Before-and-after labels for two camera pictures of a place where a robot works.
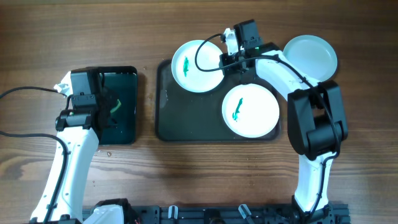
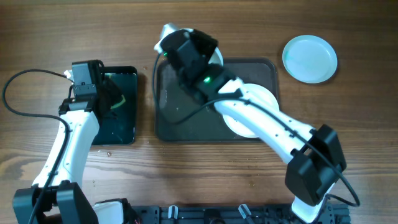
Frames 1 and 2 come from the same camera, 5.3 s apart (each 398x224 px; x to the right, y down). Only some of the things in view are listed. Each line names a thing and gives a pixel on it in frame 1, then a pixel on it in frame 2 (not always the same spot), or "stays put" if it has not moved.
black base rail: x=333 y=213 stays put
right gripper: x=232 y=63 → x=179 y=38
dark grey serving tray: x=181 y=116 stays put
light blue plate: x=313 y=55 stays put
